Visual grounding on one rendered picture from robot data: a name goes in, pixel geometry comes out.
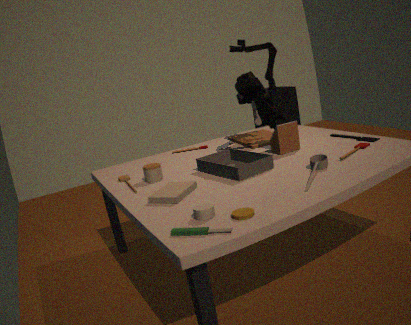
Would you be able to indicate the green-handled screwdriver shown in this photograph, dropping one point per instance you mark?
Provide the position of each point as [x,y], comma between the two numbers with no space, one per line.
[195,231]

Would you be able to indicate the yellow flat disc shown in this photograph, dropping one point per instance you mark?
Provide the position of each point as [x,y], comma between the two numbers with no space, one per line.
[243,213]

